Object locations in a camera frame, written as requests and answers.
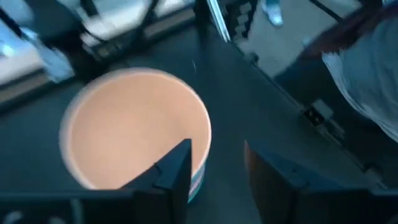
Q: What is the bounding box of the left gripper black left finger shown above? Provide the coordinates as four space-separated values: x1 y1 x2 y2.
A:
119 138 192 224

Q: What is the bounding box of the grey table-level camera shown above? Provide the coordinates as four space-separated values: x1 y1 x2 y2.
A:
303 98 335 128

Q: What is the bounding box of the person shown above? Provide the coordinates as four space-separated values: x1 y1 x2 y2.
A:
303 6 398 146

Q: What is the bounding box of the silver aluminium frame post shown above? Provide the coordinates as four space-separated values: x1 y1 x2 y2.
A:
205 0 231 44

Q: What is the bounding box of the person's shoe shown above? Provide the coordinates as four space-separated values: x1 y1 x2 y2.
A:
261 0 284 27

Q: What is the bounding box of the light aqua ribbed bowl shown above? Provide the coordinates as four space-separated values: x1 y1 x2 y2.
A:
187 183 205 205

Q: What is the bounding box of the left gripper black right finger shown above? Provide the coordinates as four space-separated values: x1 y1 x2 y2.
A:
244 139 371 224

